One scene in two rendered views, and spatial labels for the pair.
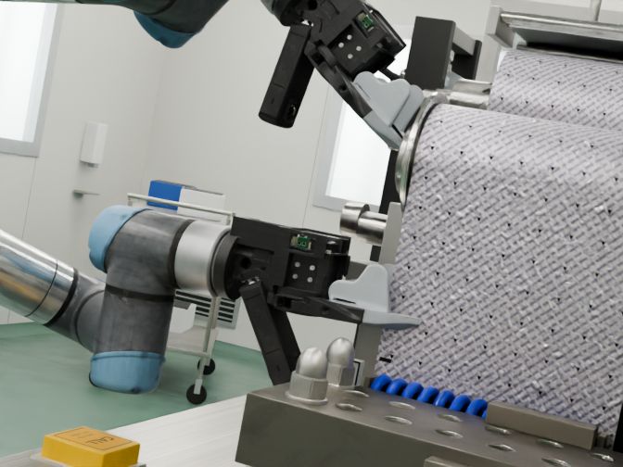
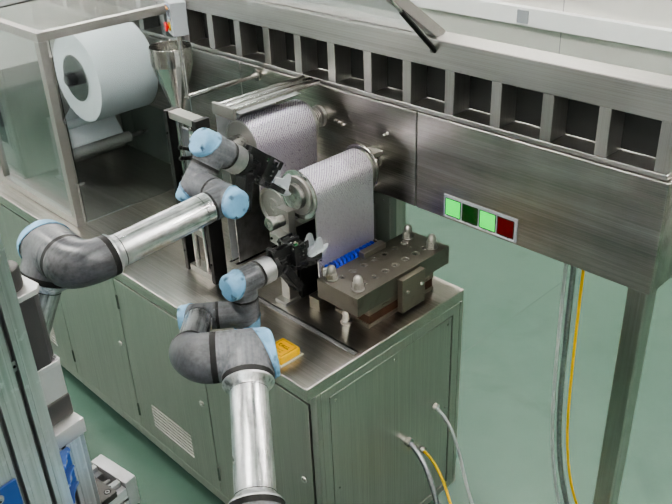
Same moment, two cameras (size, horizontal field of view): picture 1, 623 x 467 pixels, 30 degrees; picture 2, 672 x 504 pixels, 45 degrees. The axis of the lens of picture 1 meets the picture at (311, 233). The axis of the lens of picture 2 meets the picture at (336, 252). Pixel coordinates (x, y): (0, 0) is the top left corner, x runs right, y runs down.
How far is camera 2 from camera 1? 2.04 m
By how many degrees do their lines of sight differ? 67
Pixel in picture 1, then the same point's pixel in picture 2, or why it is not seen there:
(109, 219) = (238, 283)
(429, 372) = (332, 255)
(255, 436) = (361, 307)
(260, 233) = (283, 252)
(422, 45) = not seen: hidden behind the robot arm
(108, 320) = (250, 313)
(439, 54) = not seen: hidden behind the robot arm
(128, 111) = not seen: outside the picture
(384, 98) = (284, 183)
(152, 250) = (259, 282)
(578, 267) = (359, 202)
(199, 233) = (268, 265)
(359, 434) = (382, 287)
